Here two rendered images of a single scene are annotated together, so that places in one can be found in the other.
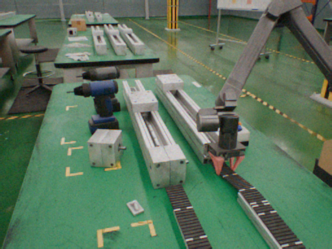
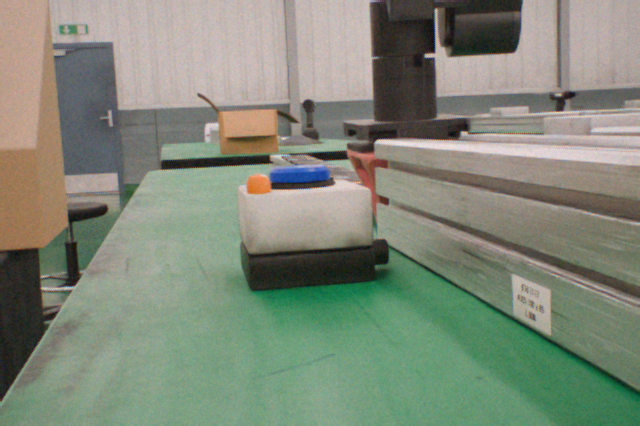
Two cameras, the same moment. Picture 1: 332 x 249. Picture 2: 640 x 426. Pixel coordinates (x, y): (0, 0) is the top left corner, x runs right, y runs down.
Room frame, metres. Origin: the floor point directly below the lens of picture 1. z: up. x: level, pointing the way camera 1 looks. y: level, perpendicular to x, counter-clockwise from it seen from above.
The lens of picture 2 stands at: (1.51, -0.20, 0.88)
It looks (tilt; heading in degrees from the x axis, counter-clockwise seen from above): 6 degrees down; 185
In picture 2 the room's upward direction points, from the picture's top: 3 degrees counter-clockwise
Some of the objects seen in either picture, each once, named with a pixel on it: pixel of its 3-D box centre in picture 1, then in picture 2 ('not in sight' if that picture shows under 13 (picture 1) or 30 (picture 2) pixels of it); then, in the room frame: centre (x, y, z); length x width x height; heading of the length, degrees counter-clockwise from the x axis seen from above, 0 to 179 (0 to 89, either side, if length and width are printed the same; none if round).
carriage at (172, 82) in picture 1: (169, 84); not in sight; (1.47, -0.01, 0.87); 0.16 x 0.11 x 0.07; 14
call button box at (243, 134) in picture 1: (233, 135); (314, 227); (0.99, -0.25, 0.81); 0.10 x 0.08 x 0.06; 104
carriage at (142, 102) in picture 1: (142, 104); not in sight; (1.18, 0.12, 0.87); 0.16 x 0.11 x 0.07; 14
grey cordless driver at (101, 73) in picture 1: (99, 90); not in sight; (1.31, 0.33, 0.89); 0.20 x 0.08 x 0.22; 113
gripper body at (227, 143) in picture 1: (227, 140); (404, 98); (0.79, -0.19, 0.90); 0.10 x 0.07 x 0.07; 108
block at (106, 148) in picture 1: (109, 148); not in sight; (0.87, 0.21, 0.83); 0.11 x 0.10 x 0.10; 83
